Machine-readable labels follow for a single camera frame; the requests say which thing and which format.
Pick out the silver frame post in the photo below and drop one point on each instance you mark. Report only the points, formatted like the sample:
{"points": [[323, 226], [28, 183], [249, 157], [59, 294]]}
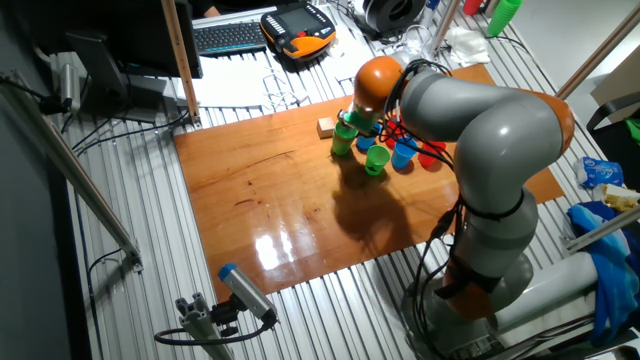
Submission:
{"points": [[442, 30]]}

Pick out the black camera ball mount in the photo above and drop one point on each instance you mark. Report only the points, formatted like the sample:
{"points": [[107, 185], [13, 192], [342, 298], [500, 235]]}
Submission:
{"points": [[225, 315]]}

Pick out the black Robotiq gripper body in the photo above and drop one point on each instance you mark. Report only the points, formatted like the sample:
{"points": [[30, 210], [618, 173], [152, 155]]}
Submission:
{"points": [[347, 121]]}

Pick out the yellow white snack bag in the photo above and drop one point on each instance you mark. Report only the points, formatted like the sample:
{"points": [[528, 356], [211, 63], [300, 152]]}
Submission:
{"points": [[620, 197]]}

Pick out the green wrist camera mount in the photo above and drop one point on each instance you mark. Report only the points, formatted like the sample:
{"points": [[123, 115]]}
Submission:
{"points": [[362, 120]]}

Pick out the black computer monitor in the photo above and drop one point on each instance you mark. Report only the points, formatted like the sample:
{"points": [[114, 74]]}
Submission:
{"points": [[145, 35]]}

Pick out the light wooden block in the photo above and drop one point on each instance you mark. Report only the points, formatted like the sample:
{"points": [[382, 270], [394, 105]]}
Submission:
{"points": [[325, 127]]}

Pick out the grey monitor stand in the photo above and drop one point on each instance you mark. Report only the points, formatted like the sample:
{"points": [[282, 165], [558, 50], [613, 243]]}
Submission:
{"points": [[100, 65]]}

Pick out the copper coloured frame post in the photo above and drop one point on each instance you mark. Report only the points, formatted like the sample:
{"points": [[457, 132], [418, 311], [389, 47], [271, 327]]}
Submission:
{"points": [[180, 60]]}

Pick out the clear glass beaker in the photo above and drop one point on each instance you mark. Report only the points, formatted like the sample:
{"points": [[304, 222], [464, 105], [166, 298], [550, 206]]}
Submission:
{"points": [[414, 42]]}

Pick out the stack of green cups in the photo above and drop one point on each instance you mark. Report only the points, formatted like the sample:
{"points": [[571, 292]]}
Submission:
{"points": [[502, 17]]}

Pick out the black chair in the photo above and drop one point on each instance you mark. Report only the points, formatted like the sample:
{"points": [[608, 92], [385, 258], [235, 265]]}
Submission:
{"points": [[615, 145]]}

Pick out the short aluminium profile stand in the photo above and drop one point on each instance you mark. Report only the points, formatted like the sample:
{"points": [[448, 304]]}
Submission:
{"points": [[200, 325]]}

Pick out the silver cylindrical camera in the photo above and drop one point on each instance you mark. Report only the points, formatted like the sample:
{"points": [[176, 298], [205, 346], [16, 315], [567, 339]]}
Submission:
{"points": [[70, 85]]}

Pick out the long aluminium frame rail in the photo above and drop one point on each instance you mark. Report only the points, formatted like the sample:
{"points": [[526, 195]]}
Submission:
{"points": [[75, 172]]}

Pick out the white rounded object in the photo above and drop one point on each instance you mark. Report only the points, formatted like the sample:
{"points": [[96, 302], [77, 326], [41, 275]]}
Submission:
{"points": [[336, 50]]}

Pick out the aluminium frame post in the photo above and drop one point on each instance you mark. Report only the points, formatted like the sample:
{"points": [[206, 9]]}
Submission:
{"points": [[595, 57]]}

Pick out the blue cloth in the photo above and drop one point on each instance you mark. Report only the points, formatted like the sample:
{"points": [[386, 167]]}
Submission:
{"points": [[610, 270]]}

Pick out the orange and black teach pendant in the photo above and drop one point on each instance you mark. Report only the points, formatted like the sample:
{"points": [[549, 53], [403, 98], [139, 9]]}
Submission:
{"points": [[305, 47]]}

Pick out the black round spool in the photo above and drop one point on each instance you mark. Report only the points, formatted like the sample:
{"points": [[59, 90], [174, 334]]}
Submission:
{"points": [[385, 17]]}

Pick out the blue plastic cup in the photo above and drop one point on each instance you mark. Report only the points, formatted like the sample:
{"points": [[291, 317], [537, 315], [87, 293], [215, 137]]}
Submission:
{"points": [[402, 156], [366, 142]]}

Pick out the white paper sheet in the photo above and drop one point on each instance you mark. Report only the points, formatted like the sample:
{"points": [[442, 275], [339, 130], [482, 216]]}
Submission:
{"points": [[225, 82]]}

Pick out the person hand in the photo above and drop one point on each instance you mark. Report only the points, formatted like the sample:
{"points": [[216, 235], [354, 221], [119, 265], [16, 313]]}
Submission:
{"points": [[211, 12]]}

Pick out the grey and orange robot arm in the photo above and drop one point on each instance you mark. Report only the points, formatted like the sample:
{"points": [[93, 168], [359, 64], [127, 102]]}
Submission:
{"points": [[500, 135]]}

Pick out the blue tissue pack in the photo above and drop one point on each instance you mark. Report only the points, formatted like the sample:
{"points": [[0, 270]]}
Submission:
{"points": [[600, 172]]}

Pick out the silver camera with blue end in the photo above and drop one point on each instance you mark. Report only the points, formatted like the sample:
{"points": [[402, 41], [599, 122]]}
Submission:
{"points": [[245, 292]]}

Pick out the black computer keyboard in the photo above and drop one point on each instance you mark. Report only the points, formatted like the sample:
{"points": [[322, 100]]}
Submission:
{"points": [[230, 37]]}

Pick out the white crumpled cloth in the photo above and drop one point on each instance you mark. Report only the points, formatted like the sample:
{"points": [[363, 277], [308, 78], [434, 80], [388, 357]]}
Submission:
{"points": [[467, 46]]}

